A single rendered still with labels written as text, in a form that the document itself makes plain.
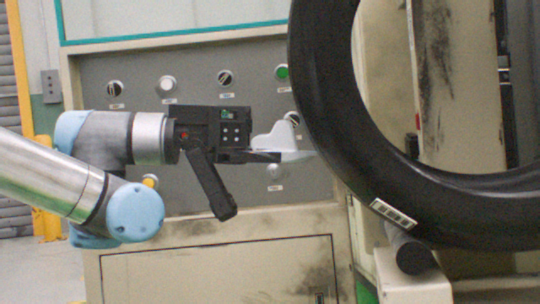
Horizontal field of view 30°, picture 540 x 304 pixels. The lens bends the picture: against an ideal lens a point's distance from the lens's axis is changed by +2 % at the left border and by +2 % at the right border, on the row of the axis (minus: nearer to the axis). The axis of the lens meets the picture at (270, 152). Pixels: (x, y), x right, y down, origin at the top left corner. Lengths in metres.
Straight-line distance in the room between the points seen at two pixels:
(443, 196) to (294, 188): 0.80
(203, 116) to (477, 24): 0.52
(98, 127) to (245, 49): 0.71
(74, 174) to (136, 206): 0.09
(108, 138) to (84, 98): 0.71
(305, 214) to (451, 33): 0.54
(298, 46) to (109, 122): 0.29
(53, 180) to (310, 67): 0.36
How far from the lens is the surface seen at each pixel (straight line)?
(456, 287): 1.61
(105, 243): 1.42
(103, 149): 1.42
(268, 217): 2.03
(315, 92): 1.31
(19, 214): 10.46
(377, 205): 1.32
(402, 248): 1.32
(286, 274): 2.04
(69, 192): 1.27
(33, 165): 1.26
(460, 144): 1.69
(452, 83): 1.68
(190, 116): 1.41
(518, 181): 1.59
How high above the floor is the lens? 1.12
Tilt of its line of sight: 3 degrees down
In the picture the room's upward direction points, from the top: 6 degrees counter-clockwise
